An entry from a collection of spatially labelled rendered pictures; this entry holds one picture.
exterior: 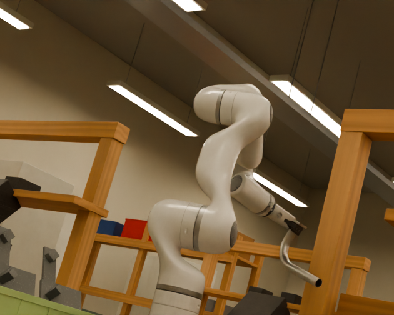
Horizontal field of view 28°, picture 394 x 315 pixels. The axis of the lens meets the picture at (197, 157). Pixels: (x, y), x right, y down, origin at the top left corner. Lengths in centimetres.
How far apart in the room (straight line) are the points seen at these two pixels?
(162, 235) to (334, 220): 98
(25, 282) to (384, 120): 136
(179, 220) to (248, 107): 39
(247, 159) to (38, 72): 766
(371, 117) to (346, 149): 14
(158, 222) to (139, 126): 920
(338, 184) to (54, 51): 760
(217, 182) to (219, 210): 9
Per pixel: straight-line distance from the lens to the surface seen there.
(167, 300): 195
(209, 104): 220
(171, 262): 197
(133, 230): 852
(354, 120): 293
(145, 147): 1126
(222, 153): 209
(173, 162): 1172
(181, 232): 198
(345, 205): 282
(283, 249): 273
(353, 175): 285
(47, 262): 252
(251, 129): 214
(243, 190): 253
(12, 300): 210
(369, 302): 279
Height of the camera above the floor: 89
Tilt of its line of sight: 15 degrees up
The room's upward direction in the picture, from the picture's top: 16 degrees clockwise
